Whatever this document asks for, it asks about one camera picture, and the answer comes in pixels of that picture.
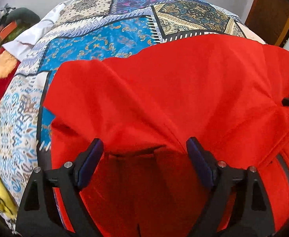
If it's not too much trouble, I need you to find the brown wooden door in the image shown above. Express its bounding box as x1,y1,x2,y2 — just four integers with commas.
245,0,289,47

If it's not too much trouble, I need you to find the blue patchwork bedspread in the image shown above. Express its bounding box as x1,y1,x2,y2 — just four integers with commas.
0,0,260,234

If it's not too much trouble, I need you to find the white shirt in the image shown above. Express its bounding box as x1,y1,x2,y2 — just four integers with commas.
2,0,73,62

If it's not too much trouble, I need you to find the red jacket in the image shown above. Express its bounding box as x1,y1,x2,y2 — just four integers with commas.
43,34,289,236

